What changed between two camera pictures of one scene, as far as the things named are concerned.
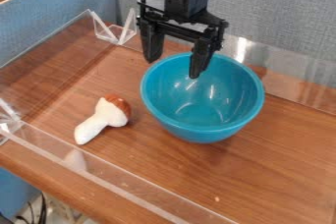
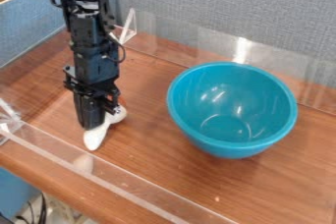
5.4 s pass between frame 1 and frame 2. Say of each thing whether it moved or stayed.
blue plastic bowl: moved
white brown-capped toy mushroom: moved
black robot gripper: moved
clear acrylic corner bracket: stayed
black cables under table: stayed
